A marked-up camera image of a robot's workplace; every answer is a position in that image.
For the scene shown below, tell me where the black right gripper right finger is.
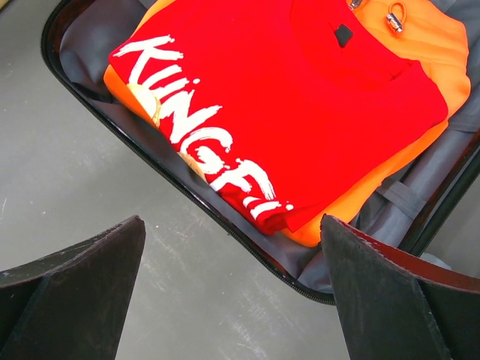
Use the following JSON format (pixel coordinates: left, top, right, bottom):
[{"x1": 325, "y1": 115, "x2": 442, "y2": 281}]
[{"x1": 321, "y1": 215, "x2": 479, "y2": 359}]

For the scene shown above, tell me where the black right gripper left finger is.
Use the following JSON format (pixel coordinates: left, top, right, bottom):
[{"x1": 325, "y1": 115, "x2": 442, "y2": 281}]
[{"x1": 1, "y1": 216, "x2": 146, "y2": 359}]

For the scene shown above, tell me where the white black space suitcase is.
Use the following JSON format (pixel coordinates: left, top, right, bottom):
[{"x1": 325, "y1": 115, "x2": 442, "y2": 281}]
[{"x1": 41, "y1": 1, "x2": 479, "y2": 304}]

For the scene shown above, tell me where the red printed t-shirt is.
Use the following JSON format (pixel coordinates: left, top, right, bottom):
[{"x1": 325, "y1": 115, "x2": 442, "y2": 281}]
[{"x1": 109, "y1": 1, "x2": 448, "y2": 234}]

